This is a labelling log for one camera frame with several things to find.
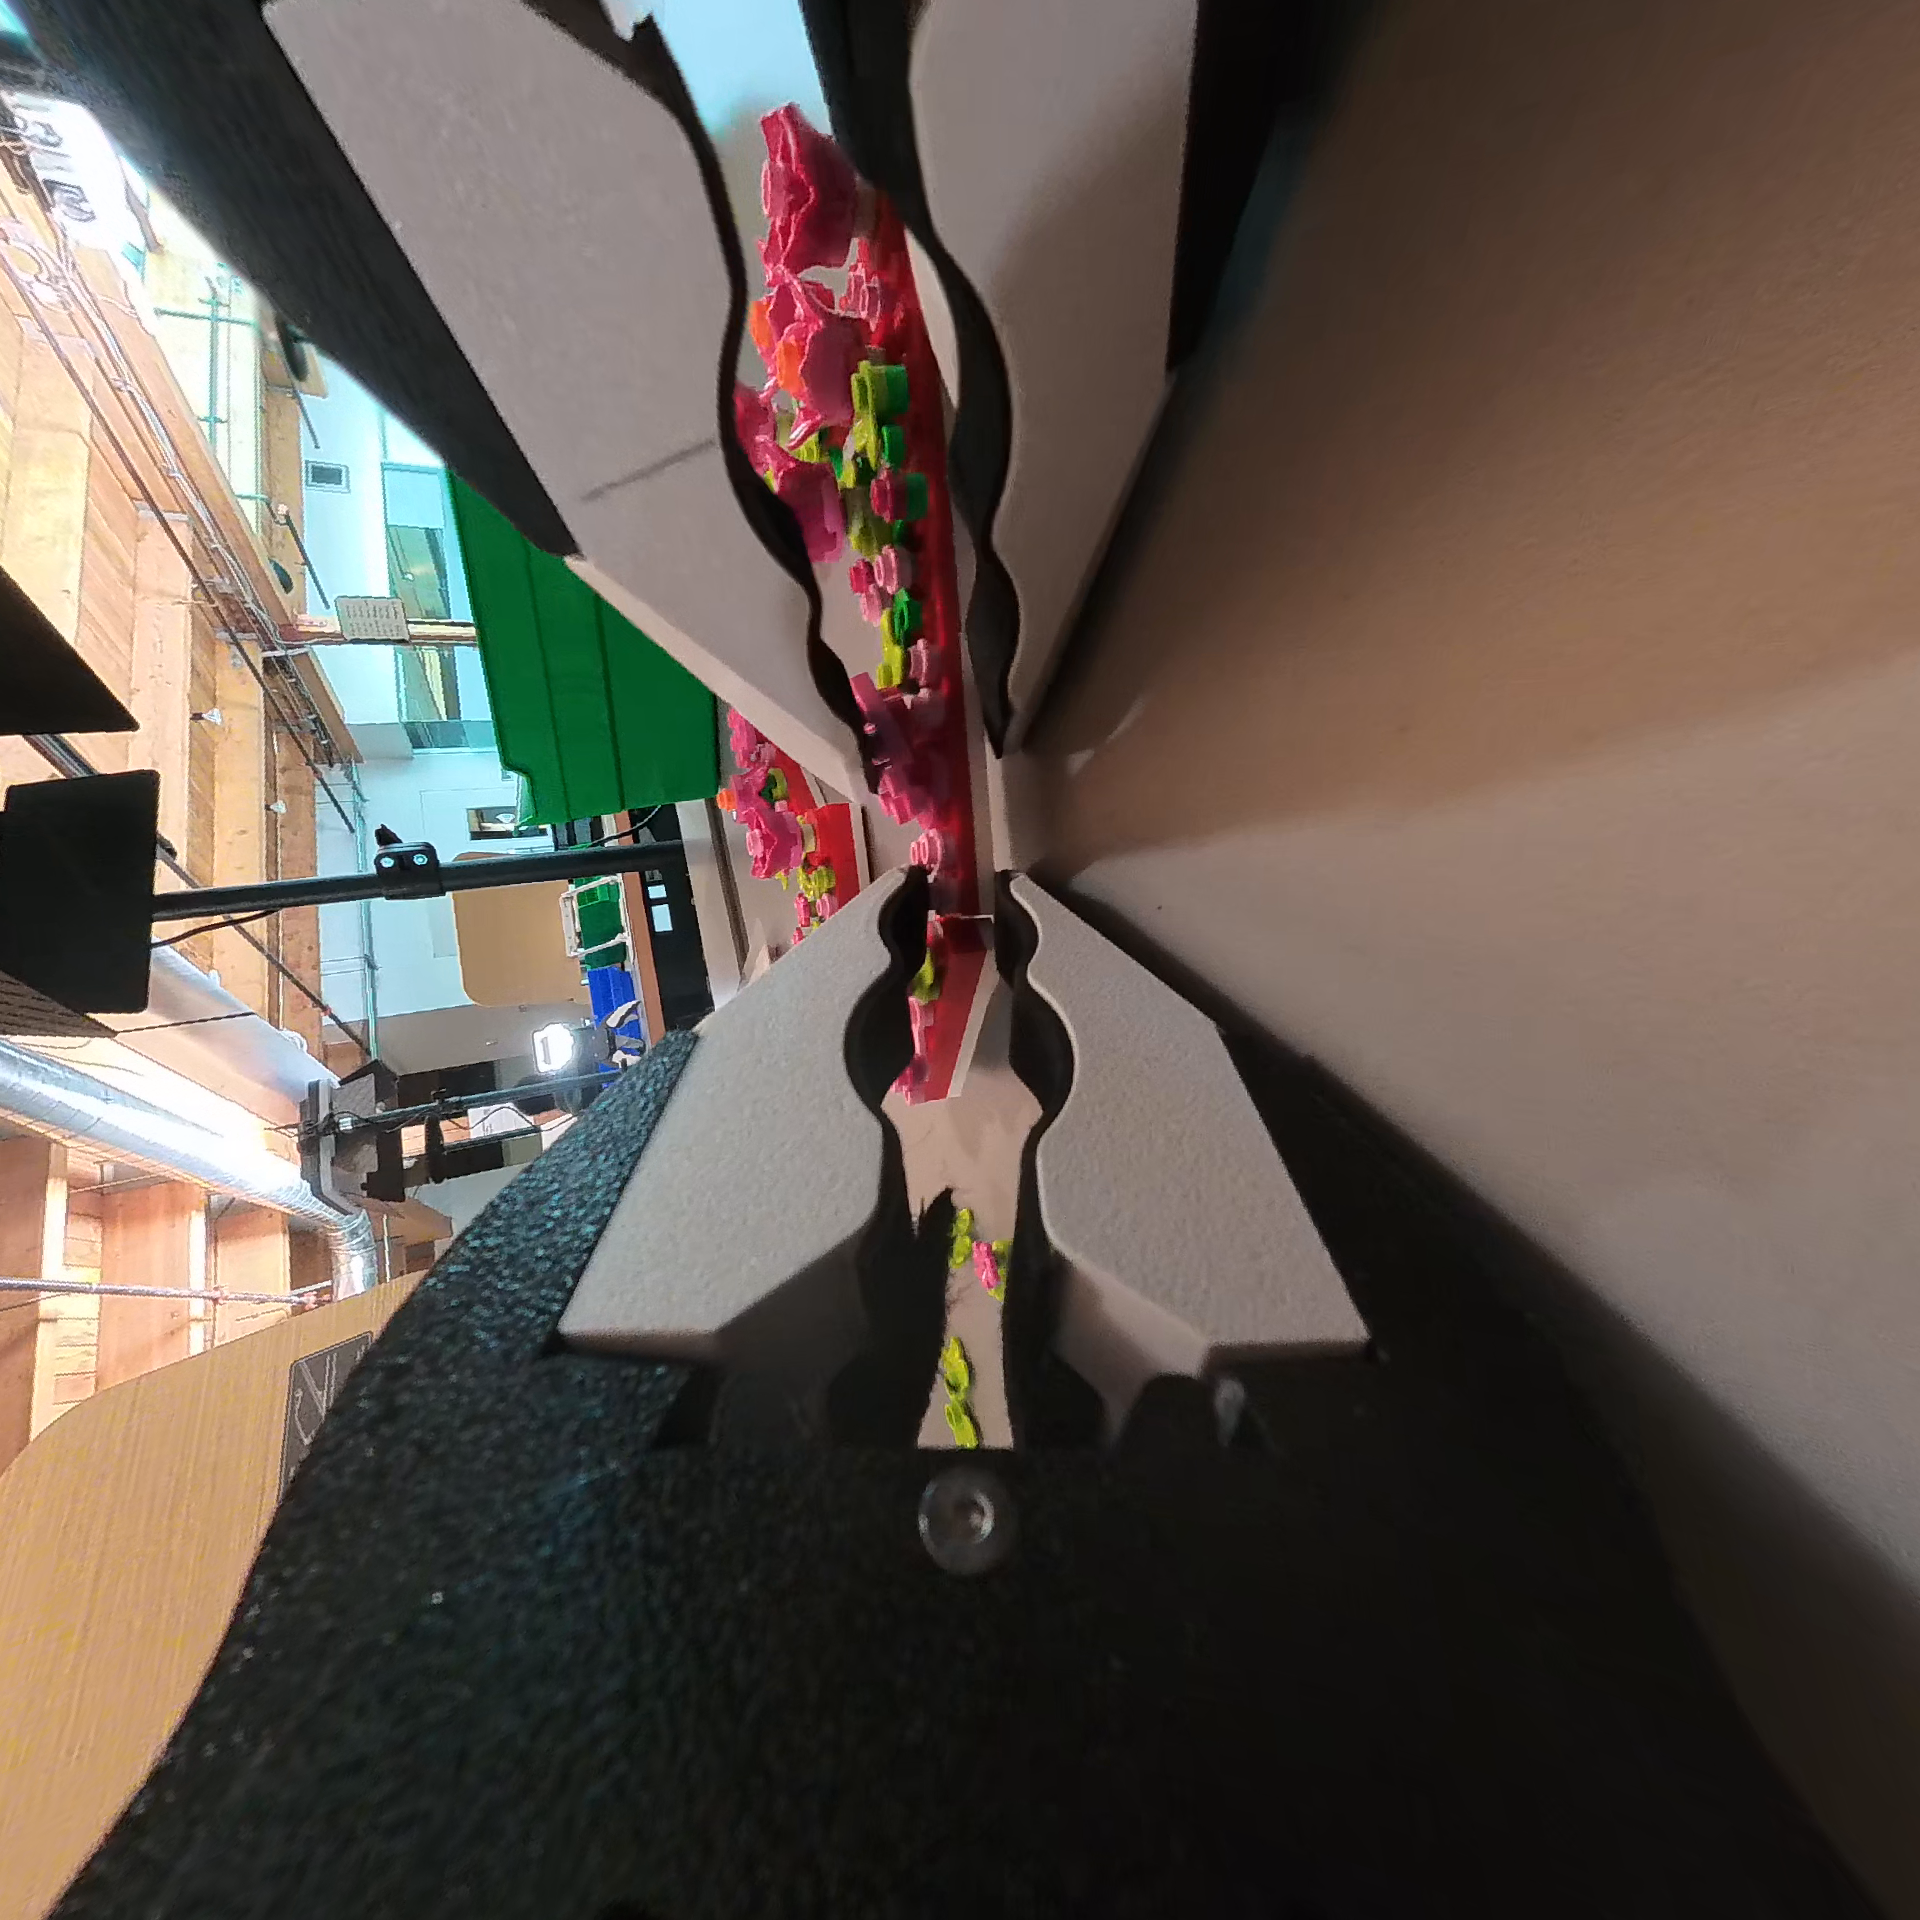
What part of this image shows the red flower lego wreath half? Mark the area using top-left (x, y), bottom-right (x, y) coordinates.
top-left (726, 104), bottom-right (1003, 1112)

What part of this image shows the black light stand pole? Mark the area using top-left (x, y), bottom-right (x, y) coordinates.
top-left (150, 837), bottom-right (695, 928)

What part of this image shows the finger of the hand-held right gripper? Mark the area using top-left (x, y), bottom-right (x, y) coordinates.
top-left (806, 0), bottom-right (1197, 758)
top-left (263, 0), bottom-right (876, 800)

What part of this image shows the black studio light panel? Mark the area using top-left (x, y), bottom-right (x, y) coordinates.
top-left (0, 567), bottom-right (164, 1017)

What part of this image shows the silver ventilation duct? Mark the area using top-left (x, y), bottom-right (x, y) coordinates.
top-left (0, 1034), bottom-right (379, 1301)

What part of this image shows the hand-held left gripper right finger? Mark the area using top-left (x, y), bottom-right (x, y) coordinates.
top-left (997, 873), bottom-right (1372, 1374)

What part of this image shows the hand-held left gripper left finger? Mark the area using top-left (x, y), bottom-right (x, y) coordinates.
top-left (555, 865), bottom-right (934, 1368)

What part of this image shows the beige rounded divider panel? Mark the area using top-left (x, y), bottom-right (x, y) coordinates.
top-left (452, 885), bottom-right (587, 1009)
top-left (0, 1271), bottom-right (431, 1920)

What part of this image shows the heart-brick lego wreath half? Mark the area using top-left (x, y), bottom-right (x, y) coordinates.
top-left (718, 707), bottom-right (867, 946)

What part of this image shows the black camera clamp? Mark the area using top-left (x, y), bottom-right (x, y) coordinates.
top-left (296, 1053), bottom-right (543, 1205)

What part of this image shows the large green storage bin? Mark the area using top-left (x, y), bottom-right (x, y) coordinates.
top-left (448, 471), bottom-right (724, 829)

